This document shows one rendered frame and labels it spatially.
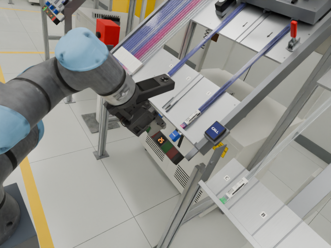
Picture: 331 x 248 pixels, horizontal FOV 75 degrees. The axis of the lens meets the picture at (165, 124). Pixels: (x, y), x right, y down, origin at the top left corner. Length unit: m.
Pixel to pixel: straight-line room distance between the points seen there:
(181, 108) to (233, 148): 0.34
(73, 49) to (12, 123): 0.14
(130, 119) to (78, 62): 0.20
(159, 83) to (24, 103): 0.29
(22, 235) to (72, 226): 0.63
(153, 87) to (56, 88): 0.21
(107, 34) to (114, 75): 1.05
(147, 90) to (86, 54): 0.18
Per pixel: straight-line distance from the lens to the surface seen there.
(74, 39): 0.40
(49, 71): 0.44
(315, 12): 0.85
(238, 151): 0.98
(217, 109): 0.72
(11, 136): 0.35
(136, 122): 0.51
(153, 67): 0.93
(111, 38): 1.47
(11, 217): 0.65
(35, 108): 0.38
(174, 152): 0.71
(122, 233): 1.26
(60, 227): 1.28
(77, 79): 0.41
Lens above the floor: 1.13
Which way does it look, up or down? 35 degrees down
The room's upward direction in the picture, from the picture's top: 17 degrees clockwise
